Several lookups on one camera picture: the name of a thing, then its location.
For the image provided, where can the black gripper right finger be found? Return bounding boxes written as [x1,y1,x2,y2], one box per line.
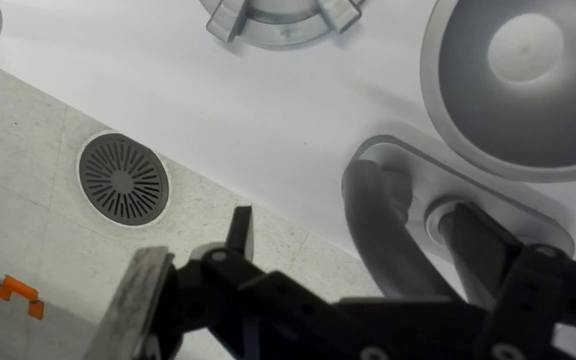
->
[472,239,576,360]

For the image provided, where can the grey faucet base with knobs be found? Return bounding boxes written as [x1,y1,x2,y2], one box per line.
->
[351,132,576,313]

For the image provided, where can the round grey floor drain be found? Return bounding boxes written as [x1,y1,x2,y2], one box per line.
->
[75,129,172,231]

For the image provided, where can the grey arched faucet spout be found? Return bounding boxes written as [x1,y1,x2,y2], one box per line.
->
[340,159,467,306]

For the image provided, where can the grey toy sink bowl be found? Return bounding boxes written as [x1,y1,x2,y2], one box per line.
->
[421,0,576,187]

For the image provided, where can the orange floor bracket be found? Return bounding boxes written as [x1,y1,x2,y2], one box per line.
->
[0,275,47,322]

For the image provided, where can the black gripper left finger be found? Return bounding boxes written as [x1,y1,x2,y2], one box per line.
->
[83,205,345,360]

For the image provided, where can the white toy kitchen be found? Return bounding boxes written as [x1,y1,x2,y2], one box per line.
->
[0,0,576,360]

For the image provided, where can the grey toy stove burner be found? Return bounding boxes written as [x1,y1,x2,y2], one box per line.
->
[199,0,367,50]

